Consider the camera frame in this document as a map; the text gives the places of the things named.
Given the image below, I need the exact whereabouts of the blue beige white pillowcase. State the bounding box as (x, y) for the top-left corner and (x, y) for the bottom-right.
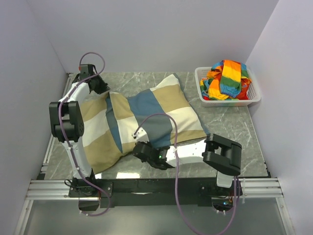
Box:
(80, 73), (209, 173)

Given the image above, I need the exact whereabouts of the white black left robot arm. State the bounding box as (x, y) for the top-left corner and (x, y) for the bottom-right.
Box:
(49, 64), (110, 197)

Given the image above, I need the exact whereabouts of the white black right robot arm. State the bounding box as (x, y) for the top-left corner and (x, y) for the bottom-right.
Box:
(132, 132), (242, 195)

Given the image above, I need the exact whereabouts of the white plastic basket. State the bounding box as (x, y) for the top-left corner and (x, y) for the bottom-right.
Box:
(195, 66), (262, 108)

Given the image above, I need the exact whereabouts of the rainbow striped cloth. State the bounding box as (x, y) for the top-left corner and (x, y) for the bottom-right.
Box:
(200, 60), (252, 101)

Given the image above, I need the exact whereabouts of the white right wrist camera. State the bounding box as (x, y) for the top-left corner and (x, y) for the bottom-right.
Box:
(132, 127), (149, 143)

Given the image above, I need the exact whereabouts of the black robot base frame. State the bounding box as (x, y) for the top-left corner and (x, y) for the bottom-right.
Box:
(65, 177), (243, 208)

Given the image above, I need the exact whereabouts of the aluminium rail frame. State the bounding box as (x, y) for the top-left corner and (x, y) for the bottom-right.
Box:
(25, 178), (283, 200)

